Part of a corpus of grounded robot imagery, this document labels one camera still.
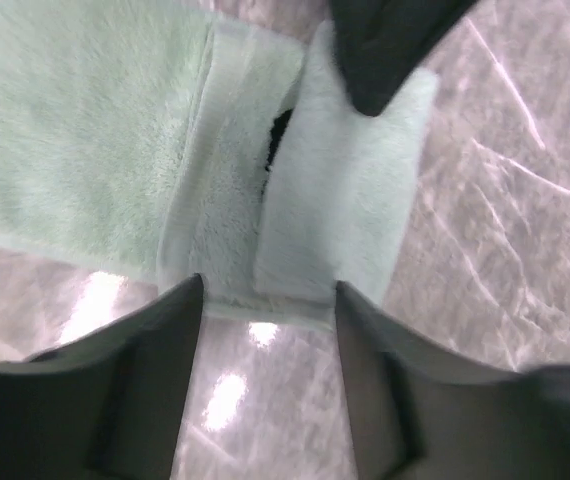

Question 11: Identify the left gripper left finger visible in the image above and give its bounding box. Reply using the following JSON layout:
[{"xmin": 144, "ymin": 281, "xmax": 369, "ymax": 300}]
[{"xmin": 0, "ymin": 275, "xmax": 204, "ymax": 479}]

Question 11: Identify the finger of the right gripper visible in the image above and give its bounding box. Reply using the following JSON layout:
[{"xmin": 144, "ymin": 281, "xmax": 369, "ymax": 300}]
[{"xmin": 329, "ymin": 0, "xmax": 477, "ymax": 117}]

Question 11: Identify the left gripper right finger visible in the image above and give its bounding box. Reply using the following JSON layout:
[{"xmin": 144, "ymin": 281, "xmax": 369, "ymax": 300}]
[{"xmin": 335, "ymin": 282, "xmax": 570, "ymax": 479}]

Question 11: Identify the green towel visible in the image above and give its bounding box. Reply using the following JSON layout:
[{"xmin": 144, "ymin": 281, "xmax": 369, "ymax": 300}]
[{"xmin": 0, "ymin": 1, "xmax": 438, "ymax": 325}]

